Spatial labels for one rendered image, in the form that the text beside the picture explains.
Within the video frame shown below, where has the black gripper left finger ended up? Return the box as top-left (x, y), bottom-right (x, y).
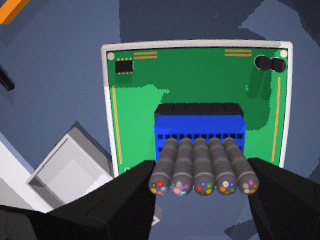
top-left (0, 160), bottom-right (156, 240)

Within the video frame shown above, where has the blue plug with grey cables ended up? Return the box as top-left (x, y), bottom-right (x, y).
top-left (148, 115), bottom-right (260, 196)

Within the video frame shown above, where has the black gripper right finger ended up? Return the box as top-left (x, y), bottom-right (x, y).
top-left (247, 157), bottom-right (320, 240)

